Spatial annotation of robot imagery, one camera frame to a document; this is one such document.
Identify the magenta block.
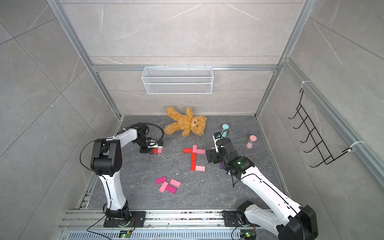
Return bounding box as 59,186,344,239
166,185,177,194
156,176,167,185

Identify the white wire mesh basket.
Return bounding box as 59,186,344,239
142,67,214,95

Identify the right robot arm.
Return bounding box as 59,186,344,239
206,132,319,240

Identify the left black cable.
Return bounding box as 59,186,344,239
125,122,165,142

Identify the teal sand timer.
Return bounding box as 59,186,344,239
221,124,229,138

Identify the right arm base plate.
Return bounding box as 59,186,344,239
221,210,250,227

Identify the pink sand timer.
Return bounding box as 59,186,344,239
246,135,257,149

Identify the brown teddy bear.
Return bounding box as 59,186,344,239
164,107,207,138

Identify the black wire hook rack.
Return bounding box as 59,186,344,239
288,89,353,168

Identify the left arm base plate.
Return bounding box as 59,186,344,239
103,210,147,228

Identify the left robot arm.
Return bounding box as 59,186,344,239
90,123,165,227

